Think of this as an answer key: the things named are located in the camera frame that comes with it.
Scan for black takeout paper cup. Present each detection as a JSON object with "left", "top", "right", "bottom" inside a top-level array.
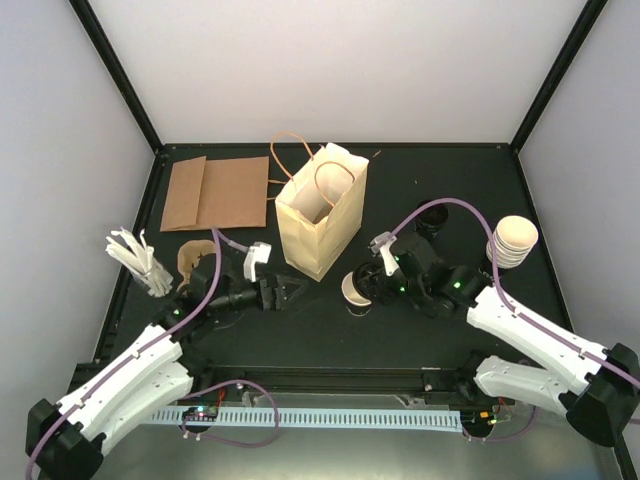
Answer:
[{"left": 341, "top": 271, "right": 372, "bottom": 317}]

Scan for cream paper bag with handles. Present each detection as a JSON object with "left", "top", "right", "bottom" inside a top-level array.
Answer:
[{"left": 270, "top": 131, "right": 369, "bottom": 282}]

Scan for black plastic cup lid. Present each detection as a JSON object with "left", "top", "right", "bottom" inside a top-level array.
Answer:
[{"left": 352, "top": 262, "right": 385, "bottom": 299}]

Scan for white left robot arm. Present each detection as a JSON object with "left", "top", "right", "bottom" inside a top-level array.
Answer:
[{"left": 25, "top": 255, "right": 308, "bottom": 479}]

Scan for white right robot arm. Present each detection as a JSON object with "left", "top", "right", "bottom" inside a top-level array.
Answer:
[{"left": 357, "top": 232, "right": 639, "bottom": 447}]

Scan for black coffee cup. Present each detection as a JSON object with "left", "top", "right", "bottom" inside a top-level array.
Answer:
[{"left": 414, "top": 204, "right": 449, "bottom": 241}]

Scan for stack of white paper cups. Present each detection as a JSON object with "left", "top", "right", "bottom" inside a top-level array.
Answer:
[{"left": 486, "top": 215, "right": 539, "bottom": 270}]

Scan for flat brown paper bag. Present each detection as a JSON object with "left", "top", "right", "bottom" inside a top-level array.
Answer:
[{"left": 160, "top": 156, "right": 206, "bottom": 232}]

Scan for white stirrers in holder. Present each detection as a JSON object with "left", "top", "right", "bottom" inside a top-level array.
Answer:
[{"left": 105, "top": 228, "right": 173, "bottom": 298}]

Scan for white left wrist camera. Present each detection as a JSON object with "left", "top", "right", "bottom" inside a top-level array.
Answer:
[{"left": 243, "top": 242, "right": 272, "bottom": 283}]

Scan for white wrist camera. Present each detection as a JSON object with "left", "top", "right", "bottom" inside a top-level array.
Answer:
[
  {"left": 243, "top": 242, "right": 272, "bottom": 283},
  {"left": 369, "top": 232, "right": 399, "bottom": 277}
]

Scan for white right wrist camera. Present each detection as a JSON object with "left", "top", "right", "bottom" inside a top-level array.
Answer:
[{"left": 369, "top": 232, "right": 399, "bottom": 277}]

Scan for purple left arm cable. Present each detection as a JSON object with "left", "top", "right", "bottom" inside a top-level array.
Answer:
[{"left": 24, "top": 227, "right": 280, "bottom": 480}]

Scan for brown paper bag with handles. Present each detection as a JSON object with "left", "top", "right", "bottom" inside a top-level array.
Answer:
[{"left": 196, "top": 156, "right": 269, "bottom": 229}]

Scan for white slotted cable duct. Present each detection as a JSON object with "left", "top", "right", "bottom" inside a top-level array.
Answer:
[{"left": 144, "top": 406, "right": 462, "bottom": 433}]

